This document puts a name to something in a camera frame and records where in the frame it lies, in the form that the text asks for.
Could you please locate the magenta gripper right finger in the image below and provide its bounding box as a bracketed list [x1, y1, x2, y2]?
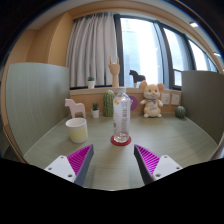
[134, 144, 182, 185]

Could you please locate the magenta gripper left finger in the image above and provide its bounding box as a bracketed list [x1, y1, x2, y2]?
[45, 145, 94, 186]

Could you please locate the clear plastic water bottle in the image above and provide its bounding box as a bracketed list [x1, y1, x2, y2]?
[113, 87, 132, 142]

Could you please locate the white and yellow cup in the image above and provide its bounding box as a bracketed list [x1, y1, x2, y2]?
[65, 118, 88, 144]

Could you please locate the red round coaster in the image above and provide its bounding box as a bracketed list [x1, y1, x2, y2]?
[110, 136, 132, 146]

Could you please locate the pink toy horse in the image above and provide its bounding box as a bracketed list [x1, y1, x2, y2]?
[65, 99, 86, 118]

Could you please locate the small potted plant on table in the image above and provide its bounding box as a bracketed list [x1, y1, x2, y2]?
[91, 103, 99, 118]

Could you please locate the round green ceramic cactus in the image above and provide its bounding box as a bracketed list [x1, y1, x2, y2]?
[175, 106, 186, 118]

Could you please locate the beige plush mouse toy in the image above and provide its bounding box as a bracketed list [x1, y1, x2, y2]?
[139, 81, 165, 118]

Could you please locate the purple round number sign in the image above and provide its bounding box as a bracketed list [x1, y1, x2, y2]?
[130, 96, 138, 111]

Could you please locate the tall green ceramic cactus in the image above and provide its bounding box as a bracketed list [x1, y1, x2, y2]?
[103, 90, 114, 117]

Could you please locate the green left partition panel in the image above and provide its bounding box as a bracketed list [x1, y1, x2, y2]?
[6, 63, 70, 155]

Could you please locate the green partition panel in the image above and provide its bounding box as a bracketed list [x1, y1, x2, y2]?
[181, 70, 224, 143]
[6, 63, 70, 155]

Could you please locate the small potted plant on sill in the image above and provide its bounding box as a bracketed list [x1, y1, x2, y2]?
[88, 76, 95, 89]

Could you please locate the green right partition panel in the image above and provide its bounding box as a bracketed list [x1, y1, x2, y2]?
[181, 70, 224, 143]

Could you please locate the black toy horse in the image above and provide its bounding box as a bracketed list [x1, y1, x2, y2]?
[129, 70, 145, 86]

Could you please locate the wooden hand sculpture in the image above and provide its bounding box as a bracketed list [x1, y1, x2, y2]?
[108, 61, 120, 87]

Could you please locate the grey window curtain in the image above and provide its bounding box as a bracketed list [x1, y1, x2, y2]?
[66, 12, 117, 88]

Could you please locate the white wall socket left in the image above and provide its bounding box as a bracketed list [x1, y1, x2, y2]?
[161, 93, 170, 105]

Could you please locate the white wall socket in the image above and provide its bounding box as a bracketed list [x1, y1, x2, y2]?
[171, 94, 180, 105]
[161, 93, 170, 105]

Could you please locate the white wall socket right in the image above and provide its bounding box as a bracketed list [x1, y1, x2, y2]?
[171, 94, 180, 105]

